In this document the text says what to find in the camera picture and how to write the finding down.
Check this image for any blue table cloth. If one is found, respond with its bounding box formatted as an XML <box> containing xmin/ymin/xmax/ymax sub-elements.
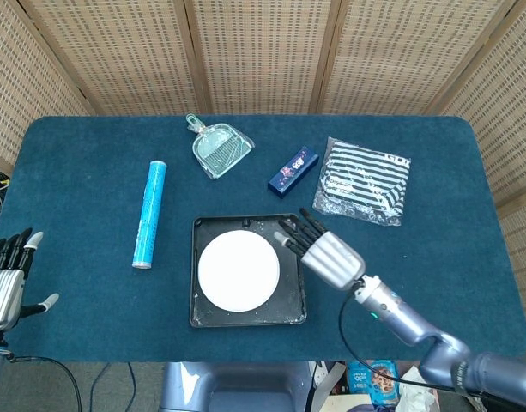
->
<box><xmin>0</xmin><ymin>114</ymin><xmax>526</xmax><ymax>363</ymax></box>

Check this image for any blue cling film roll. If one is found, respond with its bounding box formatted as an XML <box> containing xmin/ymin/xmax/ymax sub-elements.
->
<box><xmin>131</xmin><ymin>160</ymin><xmax>168</xmax><ymax>270</ymax></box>

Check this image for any green dustpan in plastic bag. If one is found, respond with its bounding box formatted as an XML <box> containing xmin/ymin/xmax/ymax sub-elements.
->
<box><xmin>185</xmin><ymin>113</ymin><xmax>256</xmax><ymax>181</ymax></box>

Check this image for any black square tray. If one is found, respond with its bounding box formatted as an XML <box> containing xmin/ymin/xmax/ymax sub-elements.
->
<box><xmin>189</xmin><ymin>213</ymin><xmax>308</xmax><ymax>329</ymax></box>

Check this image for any white round plate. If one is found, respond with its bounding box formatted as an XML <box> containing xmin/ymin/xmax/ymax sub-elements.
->
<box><xmin>197</xmin><ymin>231</ymin><xmax>281</xmax><ymax>313</ymax></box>

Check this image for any woven rattan folding screen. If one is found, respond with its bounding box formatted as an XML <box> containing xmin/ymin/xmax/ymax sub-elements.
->
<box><xmin>0</xmin><ymin>0</ymin><xmax>526</xmax><ymax>331</ymax></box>

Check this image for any dark blue printed box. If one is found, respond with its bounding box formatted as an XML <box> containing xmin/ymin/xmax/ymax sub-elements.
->
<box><xmin>267</xmin><ymin>146</ymin><xmax>320</xmax><ymax>201</ymax></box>

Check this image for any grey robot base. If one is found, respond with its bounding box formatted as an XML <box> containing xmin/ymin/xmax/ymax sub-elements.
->
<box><xmin>159</xmin><ymin>361</ymin><xmax>322</xmax><ymax>412</ymax></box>

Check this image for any black floor cable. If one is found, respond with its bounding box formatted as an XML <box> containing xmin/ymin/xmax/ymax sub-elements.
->
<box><xmin>7</xmin><ymin>354</ymin><xmax>137</xmax><ymax>412</ymax></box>

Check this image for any striped cloth in plastic bag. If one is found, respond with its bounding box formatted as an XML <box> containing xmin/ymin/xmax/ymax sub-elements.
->
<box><xmin>312</xmin><ymin>136</ymin><xmax>413</xmax><ymax>227</ymax></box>

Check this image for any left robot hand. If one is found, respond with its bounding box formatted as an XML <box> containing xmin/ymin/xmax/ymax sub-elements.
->
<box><xmin>0</xmin><ymin>227</ymin><xmax>60</xmax><ymax>332</ymax></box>

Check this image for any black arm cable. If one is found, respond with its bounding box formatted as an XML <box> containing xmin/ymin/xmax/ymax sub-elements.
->
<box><xmin>337</xmin><ymin>291</ymin><xmax>459</xmax><ymax>394</ymax></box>

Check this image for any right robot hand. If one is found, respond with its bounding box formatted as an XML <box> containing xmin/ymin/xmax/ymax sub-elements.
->
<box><xmin>274</xmin><ymin>208</ymin><xmax>367</xmax><ymax>293</ymax></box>

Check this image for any blue cookie box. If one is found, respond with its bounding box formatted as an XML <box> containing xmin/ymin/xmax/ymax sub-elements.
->
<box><xmin>347</xmin><ymin>360</ymin><xmax>401</xmax><ymax>407</ymax></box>

